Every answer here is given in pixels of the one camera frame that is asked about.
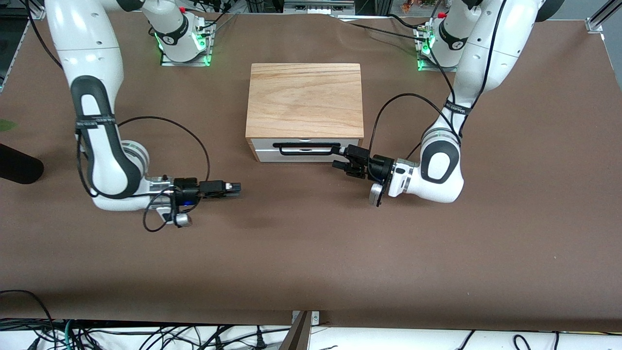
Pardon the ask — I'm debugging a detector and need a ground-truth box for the aluminium corner bracket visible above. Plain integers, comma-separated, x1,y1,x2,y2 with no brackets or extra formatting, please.
586,0,622,34

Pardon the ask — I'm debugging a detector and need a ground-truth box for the long black base cable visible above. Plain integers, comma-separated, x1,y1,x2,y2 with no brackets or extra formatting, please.
339,20,431,44

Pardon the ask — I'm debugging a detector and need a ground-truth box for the grey background device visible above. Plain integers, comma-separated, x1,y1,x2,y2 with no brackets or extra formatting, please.
283,0,356,15

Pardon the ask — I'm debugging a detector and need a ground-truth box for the black cylindrical object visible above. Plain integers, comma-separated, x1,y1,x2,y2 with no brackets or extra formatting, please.
0,143,44,185

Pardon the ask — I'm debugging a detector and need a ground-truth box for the black metal drawer handle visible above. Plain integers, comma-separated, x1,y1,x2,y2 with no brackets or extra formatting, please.
273,142,342,157

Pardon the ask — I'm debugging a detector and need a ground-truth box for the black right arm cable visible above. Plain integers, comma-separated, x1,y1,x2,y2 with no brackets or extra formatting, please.
76,116,211,232

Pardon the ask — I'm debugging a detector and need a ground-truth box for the brown table cover sheet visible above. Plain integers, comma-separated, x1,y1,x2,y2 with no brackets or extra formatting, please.
0,12,622,332

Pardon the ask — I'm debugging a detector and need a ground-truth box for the light wooden drawer cabinet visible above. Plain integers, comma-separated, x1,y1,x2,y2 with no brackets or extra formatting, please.
245,63,364,163

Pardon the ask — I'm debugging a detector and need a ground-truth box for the aluminium frame profile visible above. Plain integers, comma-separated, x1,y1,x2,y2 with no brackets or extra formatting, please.
0,17,27,93

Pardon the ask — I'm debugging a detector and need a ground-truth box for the white-front drawer with handle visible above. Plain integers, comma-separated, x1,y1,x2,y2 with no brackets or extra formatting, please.
249,138,361,152

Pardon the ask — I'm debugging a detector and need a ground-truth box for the plain white-front drawer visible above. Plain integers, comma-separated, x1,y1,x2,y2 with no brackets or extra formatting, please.
255,149,351,164

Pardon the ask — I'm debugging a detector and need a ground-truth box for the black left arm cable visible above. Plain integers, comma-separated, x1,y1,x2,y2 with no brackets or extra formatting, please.
368,0,508,161

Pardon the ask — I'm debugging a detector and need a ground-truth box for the brown slanted post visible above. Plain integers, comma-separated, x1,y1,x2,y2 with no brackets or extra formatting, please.
279,311,312,350

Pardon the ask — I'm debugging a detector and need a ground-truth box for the short black base cable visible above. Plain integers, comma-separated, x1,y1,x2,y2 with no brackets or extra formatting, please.
388,13,431,31

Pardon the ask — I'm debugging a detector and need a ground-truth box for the black right arm strap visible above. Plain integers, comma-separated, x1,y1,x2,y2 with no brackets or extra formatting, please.
74,116,118,130

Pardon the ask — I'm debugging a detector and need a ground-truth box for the black left arm strap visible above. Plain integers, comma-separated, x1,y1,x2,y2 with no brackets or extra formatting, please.
444,100,473,116

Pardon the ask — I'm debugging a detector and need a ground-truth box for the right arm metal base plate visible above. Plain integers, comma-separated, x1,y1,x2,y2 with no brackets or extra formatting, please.
159,22,214,67

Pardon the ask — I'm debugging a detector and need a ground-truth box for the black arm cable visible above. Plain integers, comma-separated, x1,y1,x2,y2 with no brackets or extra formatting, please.
368,0,508,161
76,116,211,232

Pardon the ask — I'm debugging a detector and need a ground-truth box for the black arm strap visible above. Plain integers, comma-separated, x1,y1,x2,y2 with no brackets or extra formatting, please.
74,116,118,130
444,100,473,116

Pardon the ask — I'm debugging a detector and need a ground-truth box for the black looped floor cable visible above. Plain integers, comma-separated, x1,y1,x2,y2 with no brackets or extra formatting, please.
0,290,55,350

